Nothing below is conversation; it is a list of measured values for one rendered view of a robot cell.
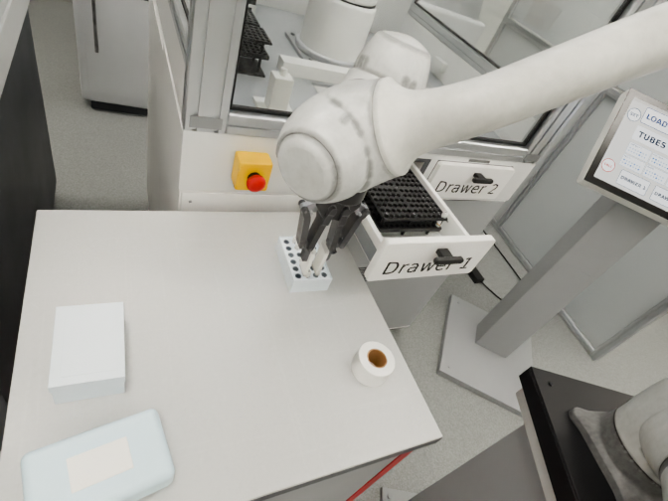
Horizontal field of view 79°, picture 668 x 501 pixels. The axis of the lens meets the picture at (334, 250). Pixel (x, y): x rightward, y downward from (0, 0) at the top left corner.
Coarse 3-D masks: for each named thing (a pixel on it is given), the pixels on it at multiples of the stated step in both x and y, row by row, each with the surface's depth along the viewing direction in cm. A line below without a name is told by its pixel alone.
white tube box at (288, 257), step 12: (288, 240) 87; (288, 252) 84; (288, 264) 81; (324, 264) 85; (288, 276) 81; (300, 276) 81; (312, 276) 82; (324, 276) 84; (288, 288) 82; (300, 288) 81; (312, 288) 83; (324, 288) 84
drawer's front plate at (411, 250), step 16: (384, 240) 76; (400, 240) 77; (416, 240) 79; (432, 240) 80; (448, 240) 82; (464, 240) 84; (480, 240) 86; (384, 256) 78; (400, 256) 80; (416, 256) 82; (432, 256) 84; (464, 256) 89; (480, 256) 91; (368, 272) 81; (400, 272) 84; (416, 272) 86; (432, 272) 89; (448, 272) 92; (464, 272) 94
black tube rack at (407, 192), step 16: (400, 176) 101; (368, 192) 91; (384, 192) 93; (400, 192) 95; (416, 192) 98; (368, 208) 91; (384, 208) 88; (400, 208) 90; (416, 208) 92; (432, 208) 95; (384, 224) 89; (400, 224) 91; (416, 224) 93; (432, 224) 95
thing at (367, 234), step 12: (420, 180) 105; (432, 192) 101; (444, 204) 99; (348, 216) 91; (360, 228) 86; (372, 228) 83; (444, 228) 98; (456, 228) 95; (360, 240) 87; (372, 240) 83; (372, 252) 83
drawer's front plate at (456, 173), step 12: (444, 168) 108; (456, 168) 110; (468, 168) 111; (480, 168) 113; (492, 168) 115; (504, 168) 118; (432, 180) 110; (444, 180) 111; (456, 180) 113; (468, 180) 115; (504, 180) 121; (444, 192) 115; (456, 192) 117; (468, 192) 119; (480, 192) 121; (492, 192) 124
